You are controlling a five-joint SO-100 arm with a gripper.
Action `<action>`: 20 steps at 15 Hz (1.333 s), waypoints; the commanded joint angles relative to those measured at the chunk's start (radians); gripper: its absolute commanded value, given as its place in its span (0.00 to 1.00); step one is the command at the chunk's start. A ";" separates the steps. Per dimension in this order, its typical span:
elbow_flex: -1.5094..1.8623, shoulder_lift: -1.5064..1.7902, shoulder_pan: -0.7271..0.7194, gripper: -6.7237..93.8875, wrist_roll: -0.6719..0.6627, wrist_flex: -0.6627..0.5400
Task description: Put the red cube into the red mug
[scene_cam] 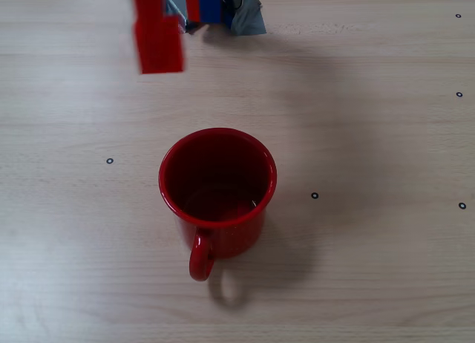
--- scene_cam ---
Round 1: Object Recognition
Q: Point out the red enamel mug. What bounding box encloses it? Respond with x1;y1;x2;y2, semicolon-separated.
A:
158;127;278;283

